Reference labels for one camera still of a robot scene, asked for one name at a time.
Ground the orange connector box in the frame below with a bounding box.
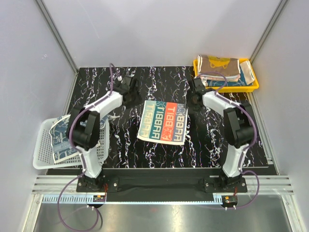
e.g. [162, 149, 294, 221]
[223, 195, 238, 207]
[93, 195, 106, 203]

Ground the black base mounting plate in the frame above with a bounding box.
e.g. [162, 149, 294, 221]
[77, 168, 248, 193]

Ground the pink white rabbit towel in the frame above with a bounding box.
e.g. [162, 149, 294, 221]
[199, 74, 240, 82]

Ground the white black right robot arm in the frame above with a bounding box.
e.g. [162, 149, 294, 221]
[186, 78, 257, 192]

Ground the yellow plastic tray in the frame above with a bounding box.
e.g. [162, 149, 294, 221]
[193, 57, 260, 93]

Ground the striped rabbit text towel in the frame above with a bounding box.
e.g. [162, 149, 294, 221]
[137, 100, 188, 145]

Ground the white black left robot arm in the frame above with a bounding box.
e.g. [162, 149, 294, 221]
[66, 76, 141, 191]

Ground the aluminium frame rail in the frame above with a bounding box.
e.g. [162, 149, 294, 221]
[32, 175, 294, 195]

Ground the left orange connector box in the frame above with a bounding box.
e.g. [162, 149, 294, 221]
[93, 195, 106, 203]

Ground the white plastic laundry basket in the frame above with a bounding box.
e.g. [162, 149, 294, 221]
[33, 118, 109, 170]

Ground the right orange connector box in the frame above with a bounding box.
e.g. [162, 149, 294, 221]
[223, 195, 238, 207]

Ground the blue white patterned towel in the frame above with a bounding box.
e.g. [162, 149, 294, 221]
[49, 115, 119, 166]

